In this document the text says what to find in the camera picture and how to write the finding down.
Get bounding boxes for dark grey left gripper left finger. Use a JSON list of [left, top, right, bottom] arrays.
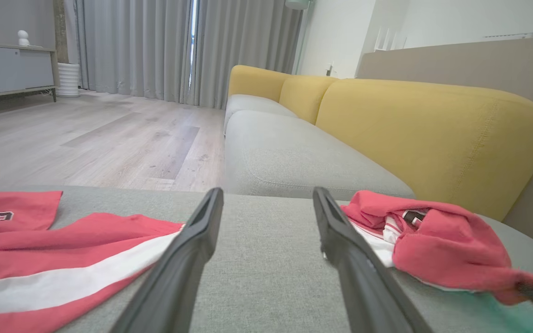
[[109, 187, 224, 333]]

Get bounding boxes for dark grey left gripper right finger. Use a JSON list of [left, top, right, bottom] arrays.
[[313, 186, 434, 333]]

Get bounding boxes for red basketball jersey white sleeves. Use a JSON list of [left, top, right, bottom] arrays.
[[341, 190, 533, 306]]

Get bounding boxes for red shorts white stripe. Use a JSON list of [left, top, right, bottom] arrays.
[[0, 191, 186, 333]]

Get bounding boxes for grey sofa seat cushion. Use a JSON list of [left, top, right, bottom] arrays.
[[224, 110, 416, 200], [223, 94, 298, 136]]

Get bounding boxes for yellow sofa back cushion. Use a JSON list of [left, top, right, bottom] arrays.
[[315, 79, 533, 222], [279, 75, 340, 124], [228, 65, 291, 103]]

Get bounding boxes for white ribbed cylinder bin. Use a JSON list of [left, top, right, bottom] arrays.
[[57, 62, 81, 98]]

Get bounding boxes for grey pleated curtain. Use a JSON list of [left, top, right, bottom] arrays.
[[192, 0, 305, 110], [73, 0, 194, 104]]

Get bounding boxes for white router with antennas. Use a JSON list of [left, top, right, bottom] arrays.
[[373, 27, 408, 52]]

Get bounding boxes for flat white device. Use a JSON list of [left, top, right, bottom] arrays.
[[481, 32, 533, 40]]

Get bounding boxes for grey low sideboard cabinet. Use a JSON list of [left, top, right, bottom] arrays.
[[0, 42, 60, 103]]

